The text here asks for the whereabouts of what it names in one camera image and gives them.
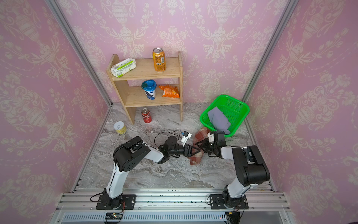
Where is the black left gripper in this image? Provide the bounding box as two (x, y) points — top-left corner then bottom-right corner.
(168, 144), (201, 158)

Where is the red plaid skirt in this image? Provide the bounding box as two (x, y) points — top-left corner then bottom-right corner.
(189, 127), (210, 166)

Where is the lavender skirt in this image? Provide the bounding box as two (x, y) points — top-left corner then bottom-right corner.
(208, 107), (231, 135)

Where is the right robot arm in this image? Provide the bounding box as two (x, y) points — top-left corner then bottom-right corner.
(195, 131), (270, 208)

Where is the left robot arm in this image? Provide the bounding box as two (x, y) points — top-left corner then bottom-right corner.
(103, 136), (200, 200)

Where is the green plastic perforated basket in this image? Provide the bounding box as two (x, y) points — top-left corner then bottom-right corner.
(200, 95), (250, 138)

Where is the red cola can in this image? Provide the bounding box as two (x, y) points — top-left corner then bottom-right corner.
(141, 108), (152, 123)

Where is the orange snack bag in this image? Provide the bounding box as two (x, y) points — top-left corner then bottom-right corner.
(158, 85), (180, 99)

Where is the yellow white can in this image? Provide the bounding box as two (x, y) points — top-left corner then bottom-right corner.
(113, 121), (127, 134)

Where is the wooden two-tier shelf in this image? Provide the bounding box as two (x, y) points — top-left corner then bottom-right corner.
(106, 51), (183, 125)

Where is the orange drink can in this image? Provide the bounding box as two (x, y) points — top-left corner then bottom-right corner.
(153, 48), (166, 72)

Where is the small black circuit board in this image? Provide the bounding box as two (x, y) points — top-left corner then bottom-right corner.
(104, 212), (123, 222)

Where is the white green tissue box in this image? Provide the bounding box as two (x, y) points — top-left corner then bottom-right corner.
(111, 58), (137, 78)

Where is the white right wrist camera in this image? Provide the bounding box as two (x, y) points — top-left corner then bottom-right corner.
(207, 133), (215, 143)

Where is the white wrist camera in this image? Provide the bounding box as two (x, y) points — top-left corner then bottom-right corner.
(207, 133), (215, 143)
(180, 131), (192, 146)

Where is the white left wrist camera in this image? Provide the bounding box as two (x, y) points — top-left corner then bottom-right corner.
(180, 131), (192, 146)

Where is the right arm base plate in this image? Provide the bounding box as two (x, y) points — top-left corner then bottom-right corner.
(207, 194), (249, 210)

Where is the aluminium mounting rail frame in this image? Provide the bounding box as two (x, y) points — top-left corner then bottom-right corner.
(51, 188), (294, 224)

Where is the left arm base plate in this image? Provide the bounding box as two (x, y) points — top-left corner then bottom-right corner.
(96, 189), (136, 210)

